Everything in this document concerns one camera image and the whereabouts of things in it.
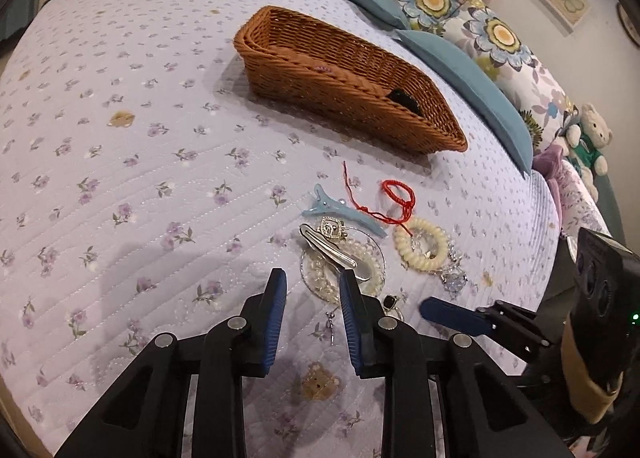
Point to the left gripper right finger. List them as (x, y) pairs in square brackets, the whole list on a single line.
[(438, 393)]

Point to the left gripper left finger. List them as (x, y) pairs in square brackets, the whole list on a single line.
[(142, 413)]

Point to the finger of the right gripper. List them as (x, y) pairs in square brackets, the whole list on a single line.
[(454, 317)]

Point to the square silver ring charm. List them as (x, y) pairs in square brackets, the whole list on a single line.
[(333, 228)]

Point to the silver metal hair clip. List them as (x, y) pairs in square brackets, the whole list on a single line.
[(334, 254)]

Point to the small silver earring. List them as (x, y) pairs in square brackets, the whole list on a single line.
[(328, 332)]

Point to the light blue hair clip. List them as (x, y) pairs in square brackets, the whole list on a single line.
[(324, 205)]

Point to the teal pillow near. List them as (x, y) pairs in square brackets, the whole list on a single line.
[(462, 74)]

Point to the white teddy bear plush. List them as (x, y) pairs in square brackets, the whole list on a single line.
[(585, 140)]

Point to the lilac floral quilted bedspread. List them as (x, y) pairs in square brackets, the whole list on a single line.
[(145, 189)]

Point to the black item in basket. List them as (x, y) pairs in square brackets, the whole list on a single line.
[(400, 97)]

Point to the brown wicker basket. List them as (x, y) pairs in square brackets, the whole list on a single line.
[(296, 59)]

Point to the floral patterned pillow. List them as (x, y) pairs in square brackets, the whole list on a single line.
[(506, 60)]

